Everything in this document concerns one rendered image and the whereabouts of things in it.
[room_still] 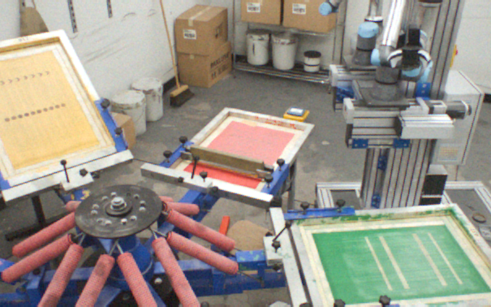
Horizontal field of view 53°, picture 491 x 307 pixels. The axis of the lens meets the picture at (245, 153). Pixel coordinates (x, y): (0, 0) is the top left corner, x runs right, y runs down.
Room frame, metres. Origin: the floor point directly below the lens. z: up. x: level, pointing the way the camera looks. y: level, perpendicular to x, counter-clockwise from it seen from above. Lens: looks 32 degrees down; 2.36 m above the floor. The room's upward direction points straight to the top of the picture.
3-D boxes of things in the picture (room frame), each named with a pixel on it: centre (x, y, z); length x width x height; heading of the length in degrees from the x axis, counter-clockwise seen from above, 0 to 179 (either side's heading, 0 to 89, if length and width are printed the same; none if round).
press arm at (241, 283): (1.42, -0.18, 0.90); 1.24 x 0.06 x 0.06; 96
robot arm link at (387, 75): (2.39, -0.74, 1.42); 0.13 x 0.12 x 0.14; 66
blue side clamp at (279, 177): (1.99, -0.14, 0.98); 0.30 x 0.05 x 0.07; 156
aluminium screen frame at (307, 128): (2.32, 0.02, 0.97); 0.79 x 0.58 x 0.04; 156
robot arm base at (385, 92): (2.39, -0.74, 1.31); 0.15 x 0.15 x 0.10
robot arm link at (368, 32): (2.89, -0.74, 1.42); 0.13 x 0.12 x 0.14; 155
